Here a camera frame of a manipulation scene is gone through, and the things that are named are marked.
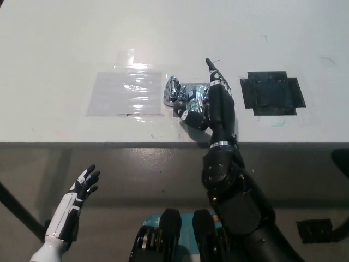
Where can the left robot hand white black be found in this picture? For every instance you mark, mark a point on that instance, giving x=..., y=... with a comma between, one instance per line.
x=68, y=207

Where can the black tape patch on table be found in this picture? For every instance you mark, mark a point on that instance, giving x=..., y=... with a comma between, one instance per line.
x=272, y=92

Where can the right robot hand black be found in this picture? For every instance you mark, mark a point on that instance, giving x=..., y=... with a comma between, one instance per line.
x=222, y=109

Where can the grey plastic-covered sheet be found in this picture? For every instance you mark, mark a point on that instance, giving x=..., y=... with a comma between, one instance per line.
x=122, y=92

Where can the chrome faucet body with spout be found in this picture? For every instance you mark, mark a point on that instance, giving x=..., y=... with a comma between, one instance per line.
x=193, y=101

